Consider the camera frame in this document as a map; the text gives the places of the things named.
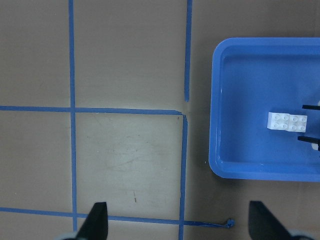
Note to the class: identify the white block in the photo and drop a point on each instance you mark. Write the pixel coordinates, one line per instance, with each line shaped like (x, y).
(297, 123)
(278, 121)

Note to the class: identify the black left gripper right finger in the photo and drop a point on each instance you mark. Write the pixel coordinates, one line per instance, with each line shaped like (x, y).
(263, 225)

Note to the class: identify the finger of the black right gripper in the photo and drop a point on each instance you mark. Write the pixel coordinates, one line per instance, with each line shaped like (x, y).
(311, 107)
(315, 142)

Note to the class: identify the blue plastic tray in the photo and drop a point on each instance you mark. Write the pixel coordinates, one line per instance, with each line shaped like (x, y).
(251, 77)

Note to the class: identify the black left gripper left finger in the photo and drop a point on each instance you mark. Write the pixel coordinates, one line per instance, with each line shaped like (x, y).
(95, 226)

